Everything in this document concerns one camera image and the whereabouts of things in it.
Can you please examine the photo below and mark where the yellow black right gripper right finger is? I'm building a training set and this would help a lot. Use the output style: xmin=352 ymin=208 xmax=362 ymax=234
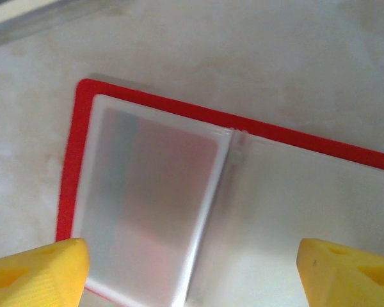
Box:
xmin=296 ymin=237 xmax=384 ymax=307

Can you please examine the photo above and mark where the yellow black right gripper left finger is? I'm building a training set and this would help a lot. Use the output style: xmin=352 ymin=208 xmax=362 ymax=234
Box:
xmin=0 ymin=237 xmax=91 ymax=307

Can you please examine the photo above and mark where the red card holder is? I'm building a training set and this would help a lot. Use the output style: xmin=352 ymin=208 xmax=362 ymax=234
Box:
xmin=54 ymin=74 xmax=384 ymax=307

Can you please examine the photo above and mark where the grey red card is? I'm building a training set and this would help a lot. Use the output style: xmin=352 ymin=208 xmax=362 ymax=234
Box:
xmin=83 ymin=107 xmax=221 ymax=303

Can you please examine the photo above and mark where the long aluminium base rail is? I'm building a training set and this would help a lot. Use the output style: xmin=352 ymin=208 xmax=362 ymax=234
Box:
xmin=0 ymin=0 xmax=97 ymax=49

